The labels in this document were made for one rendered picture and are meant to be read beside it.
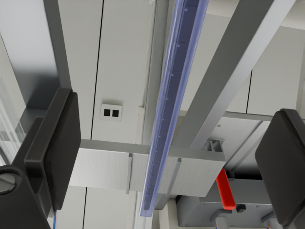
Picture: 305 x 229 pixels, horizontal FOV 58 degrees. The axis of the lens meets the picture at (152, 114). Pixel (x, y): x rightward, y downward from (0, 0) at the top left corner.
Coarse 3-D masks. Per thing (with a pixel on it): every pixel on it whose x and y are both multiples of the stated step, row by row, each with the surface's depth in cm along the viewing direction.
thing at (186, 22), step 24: (192, 0) 12; (192, 24) 13; (168, 48) 14; (192, 48) 14; (168, 72) 15; (168, 96) 16; (168, 120) 18; (168, 144) 20; (144, 192) 26; (144, 216) 30
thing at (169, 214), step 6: (168, 204) 59; (174, 204) 60; (162, 210) 62; (168, 210) 58; (174, 210) 59; (162, 216) 62; (168, 216) 58; (174, 216) 58; (162, 222) 61; (168, 222) 57; (174, 222) 57; (162, 228) 61; (168, 228) 56; (174, 228) 56; (180, 228) 57; (186, 228) 57; (192, 228) 57; (198, 228) 57; (204, 228) 58; (210, 228) 58; (234, 228) 59; (240, 228) 59; (246, 228) 59; (252, 228) 60; (258, 228) 60; (264, 228) 60; (270, 228) 61
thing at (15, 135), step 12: (0, 84) 17; (0, 96) 17; (0, 108) 18; (12, 108) 19; (0, 120) 18; (12, 120) 19; (0, 132) 19; (12, 132) 19; (12, 144) 21; (12, 156) 22
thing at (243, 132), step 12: (228, 120) 39; (240, 120) 39; (252, 120) 39; (264, 120) 39; (216, 132) 41; (228, 132) 41; (240, 132) 41; (252, 132) 41; (264, 132) 42; (228, 144) 44; (240, 144) 44; (252, 144) 44; (228, 156) 47; (240, 156) 47; (252, 156) 47; (228, 168) 50; (240, 168) 51; (252, 168) 51
